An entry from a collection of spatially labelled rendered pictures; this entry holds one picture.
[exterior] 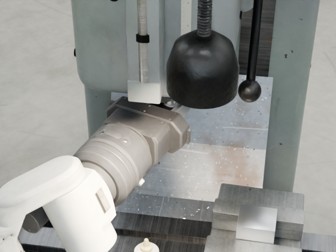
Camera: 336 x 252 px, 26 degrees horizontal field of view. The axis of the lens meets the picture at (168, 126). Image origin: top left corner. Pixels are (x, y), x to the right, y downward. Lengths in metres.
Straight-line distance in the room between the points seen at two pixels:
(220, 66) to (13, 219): 0.31
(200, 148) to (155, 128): 0.50
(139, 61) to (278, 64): 0.61
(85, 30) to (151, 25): 0.10
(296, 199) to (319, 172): 1.57
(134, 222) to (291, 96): 0.40
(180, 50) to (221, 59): 0.04
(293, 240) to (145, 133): 0.38
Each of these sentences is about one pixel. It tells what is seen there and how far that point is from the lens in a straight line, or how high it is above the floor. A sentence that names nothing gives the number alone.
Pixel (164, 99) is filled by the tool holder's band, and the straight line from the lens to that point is 1.02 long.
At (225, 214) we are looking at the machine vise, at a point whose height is 1.01.
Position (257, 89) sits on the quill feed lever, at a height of 1.34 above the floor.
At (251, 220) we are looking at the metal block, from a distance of 1.16.
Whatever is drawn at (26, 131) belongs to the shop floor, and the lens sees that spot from 3.07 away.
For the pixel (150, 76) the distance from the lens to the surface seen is 0.87.
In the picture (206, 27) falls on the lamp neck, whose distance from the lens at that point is 0.69.
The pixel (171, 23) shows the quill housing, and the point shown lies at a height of 1.43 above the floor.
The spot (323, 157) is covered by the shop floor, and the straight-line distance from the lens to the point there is 2.94.
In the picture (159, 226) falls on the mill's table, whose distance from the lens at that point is 1.34.
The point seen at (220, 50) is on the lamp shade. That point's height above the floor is 1.49.
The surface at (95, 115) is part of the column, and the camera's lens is 1.56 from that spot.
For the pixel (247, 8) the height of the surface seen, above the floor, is 1.35.
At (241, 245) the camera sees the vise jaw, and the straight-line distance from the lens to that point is 1.16.
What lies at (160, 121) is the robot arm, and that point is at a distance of 0.98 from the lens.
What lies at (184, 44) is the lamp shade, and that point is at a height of 1.50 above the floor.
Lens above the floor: 1.86
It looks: 38 degrees down
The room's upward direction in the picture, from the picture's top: straight up
